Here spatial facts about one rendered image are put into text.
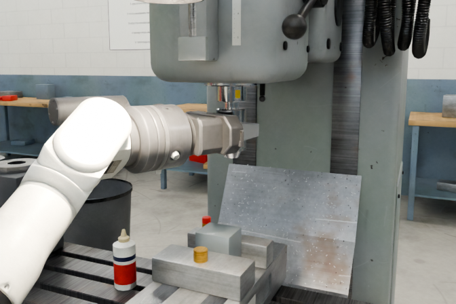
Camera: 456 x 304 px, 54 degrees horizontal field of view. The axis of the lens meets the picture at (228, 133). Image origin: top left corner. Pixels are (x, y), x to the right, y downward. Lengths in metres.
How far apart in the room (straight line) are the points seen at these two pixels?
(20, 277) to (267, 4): 0.40
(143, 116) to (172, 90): 5.04
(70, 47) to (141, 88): 1.25
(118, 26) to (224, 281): 5.51
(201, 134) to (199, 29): 0.14
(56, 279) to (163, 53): 0.51
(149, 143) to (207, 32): 0.16
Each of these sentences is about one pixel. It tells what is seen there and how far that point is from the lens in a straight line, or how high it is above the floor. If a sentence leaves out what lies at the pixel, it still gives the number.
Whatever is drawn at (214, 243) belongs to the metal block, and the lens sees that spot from 0.73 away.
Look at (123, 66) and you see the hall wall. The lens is 6.00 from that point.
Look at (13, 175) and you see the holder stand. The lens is 0.98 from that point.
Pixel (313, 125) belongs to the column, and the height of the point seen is 1.20.
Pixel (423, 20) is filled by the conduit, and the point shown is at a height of 1.41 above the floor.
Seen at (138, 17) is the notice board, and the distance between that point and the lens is 5.88.
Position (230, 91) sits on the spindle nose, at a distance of 0.66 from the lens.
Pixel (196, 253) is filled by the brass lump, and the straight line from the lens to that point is 0.69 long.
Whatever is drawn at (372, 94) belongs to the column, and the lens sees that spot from 1.01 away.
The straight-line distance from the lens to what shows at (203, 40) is 0.56.
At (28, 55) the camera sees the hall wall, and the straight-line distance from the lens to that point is 7.10.
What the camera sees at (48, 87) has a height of 1.04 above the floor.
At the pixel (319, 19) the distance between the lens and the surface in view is 0.76.
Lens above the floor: 1.33
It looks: 9 degrees down
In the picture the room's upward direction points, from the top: straight up
